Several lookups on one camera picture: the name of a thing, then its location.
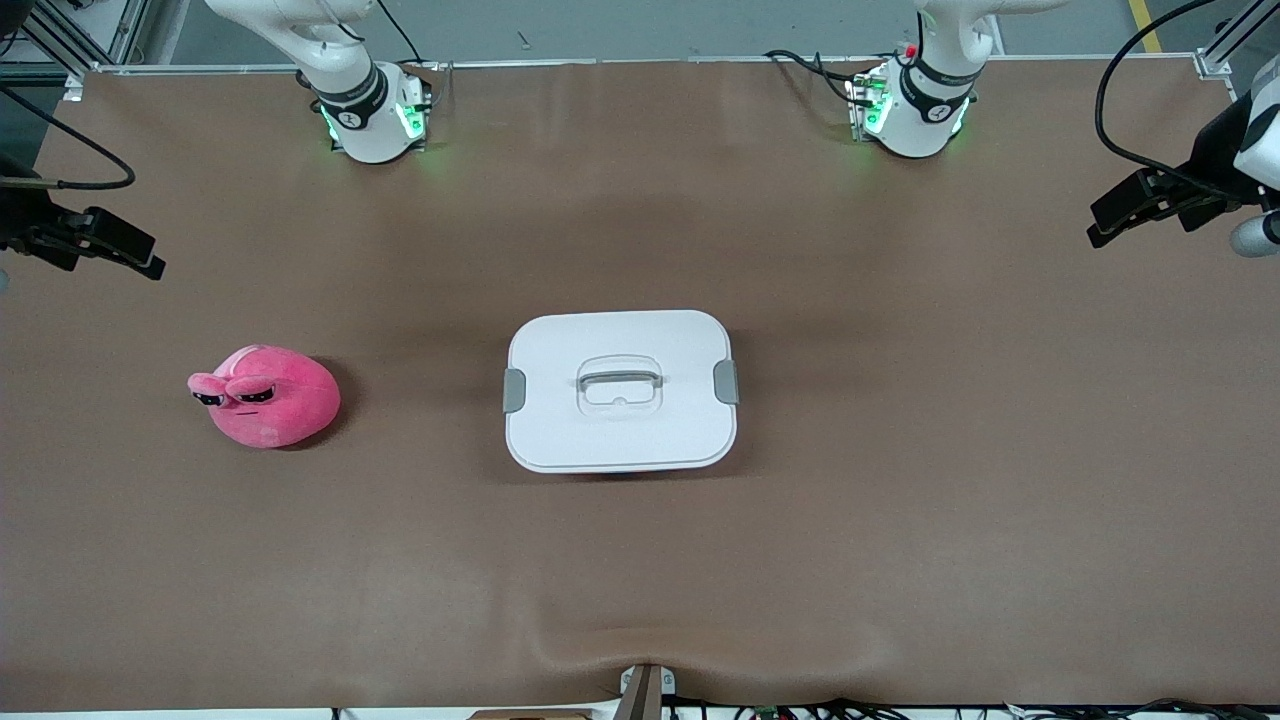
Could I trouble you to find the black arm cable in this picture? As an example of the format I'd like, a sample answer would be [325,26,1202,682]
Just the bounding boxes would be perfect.
[0,88,136,191]
[1095,0,1226,196]

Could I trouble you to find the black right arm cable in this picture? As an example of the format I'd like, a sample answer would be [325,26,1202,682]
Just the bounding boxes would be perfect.
[0,88,136,191]

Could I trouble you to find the aluminium frame post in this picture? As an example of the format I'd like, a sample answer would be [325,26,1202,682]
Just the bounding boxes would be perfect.
[1195,0,1280,81]
[0,0,151,101]

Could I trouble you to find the pink plush toy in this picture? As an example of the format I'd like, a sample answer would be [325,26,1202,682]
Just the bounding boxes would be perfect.
[187,345,342,449]

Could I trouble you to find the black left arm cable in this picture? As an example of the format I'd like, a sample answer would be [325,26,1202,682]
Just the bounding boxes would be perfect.
[1095,0,1226,196]

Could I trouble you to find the black base power cable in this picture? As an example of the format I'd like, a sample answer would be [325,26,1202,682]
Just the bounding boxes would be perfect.
[375,0,426,66]
[765,48,871,106]

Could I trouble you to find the white box lid grey clips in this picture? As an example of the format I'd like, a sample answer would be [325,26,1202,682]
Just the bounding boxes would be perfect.
[502,310,741,474]

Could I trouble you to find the metal mat clamp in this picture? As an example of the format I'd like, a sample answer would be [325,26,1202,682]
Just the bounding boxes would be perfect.
[618,663,676,720]

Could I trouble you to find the brown table mat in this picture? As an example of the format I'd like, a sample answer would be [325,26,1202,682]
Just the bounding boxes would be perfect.
[0,55,1280,713]

